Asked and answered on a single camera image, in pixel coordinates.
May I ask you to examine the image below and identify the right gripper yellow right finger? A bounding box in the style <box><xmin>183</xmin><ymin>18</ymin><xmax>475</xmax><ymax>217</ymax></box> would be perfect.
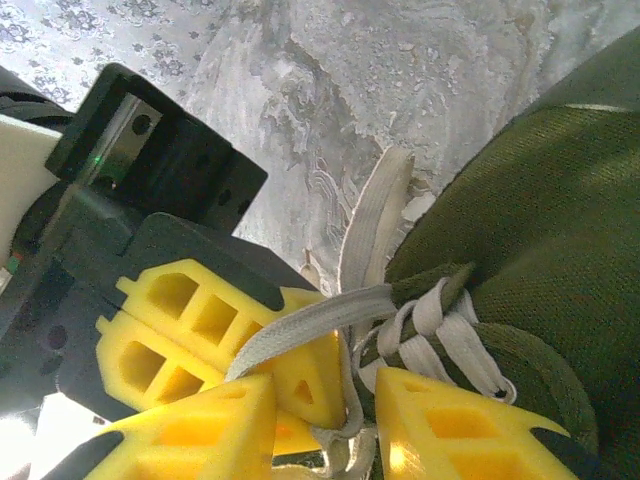
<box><xmin>373</xmin><ymin>367</ymin><xmax>601</xmax><ymax>480</ymax></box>

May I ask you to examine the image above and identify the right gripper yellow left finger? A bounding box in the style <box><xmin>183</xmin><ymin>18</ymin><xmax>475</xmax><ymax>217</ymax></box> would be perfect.
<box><xmin>49</xmin><ymin>372</ymin><xmax>279</xmax><ymax>480</ymax></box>

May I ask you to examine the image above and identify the beige shoelace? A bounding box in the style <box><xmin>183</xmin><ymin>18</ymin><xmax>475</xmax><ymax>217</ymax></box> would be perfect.
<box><xmin>224</xmin><ymin>147</ymin><xmax>519</xmax><ymax>480</ymax></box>

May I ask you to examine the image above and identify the olive green shoe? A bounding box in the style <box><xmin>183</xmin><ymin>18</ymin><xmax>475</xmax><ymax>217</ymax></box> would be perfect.
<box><xmin>359</xmin><ymin>24</ymin><xmax>640</xmax><ymax>480</ymax></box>

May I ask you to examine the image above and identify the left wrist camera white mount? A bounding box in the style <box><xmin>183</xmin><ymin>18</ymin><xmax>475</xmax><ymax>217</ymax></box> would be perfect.
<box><xmin>0</xmin><ymin>112</ymin><xmax>64</xmax><ymax>266</ymax></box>

